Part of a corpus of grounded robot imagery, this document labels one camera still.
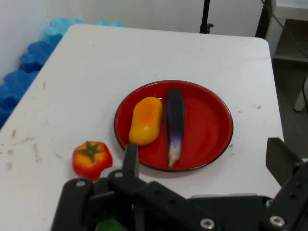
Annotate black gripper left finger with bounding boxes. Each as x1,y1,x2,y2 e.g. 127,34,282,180
51,143,222,231

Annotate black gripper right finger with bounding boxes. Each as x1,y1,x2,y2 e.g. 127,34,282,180
262,137,308,231

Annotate purple toy eggplant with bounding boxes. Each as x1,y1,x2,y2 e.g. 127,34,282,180
166,87,186,168

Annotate green round object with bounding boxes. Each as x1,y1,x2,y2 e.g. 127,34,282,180
95,219,125,231

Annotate red toy tomato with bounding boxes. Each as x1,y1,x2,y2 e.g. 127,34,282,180
72,141,114,182

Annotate yellow toy mango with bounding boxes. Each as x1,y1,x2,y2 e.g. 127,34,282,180
128,96,163,147

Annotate red round plate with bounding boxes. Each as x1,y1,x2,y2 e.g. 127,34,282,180
114,80,234,172

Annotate white furniture leg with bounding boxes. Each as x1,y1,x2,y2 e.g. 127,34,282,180
293,74,308,113

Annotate dark blue foam block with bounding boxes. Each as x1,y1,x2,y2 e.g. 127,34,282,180
0,69,40,128
20,40,57,73

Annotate light blue foam block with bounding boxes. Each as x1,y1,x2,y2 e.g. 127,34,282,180
45,17,84,44
93,20,127,28

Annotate black tripod pole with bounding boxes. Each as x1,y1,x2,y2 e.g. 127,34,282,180
199,0,214,34

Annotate black cable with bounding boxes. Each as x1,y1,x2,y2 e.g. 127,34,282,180
263,0,308,59

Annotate black vertical post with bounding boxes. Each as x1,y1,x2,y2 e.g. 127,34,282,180
255,0,273,39

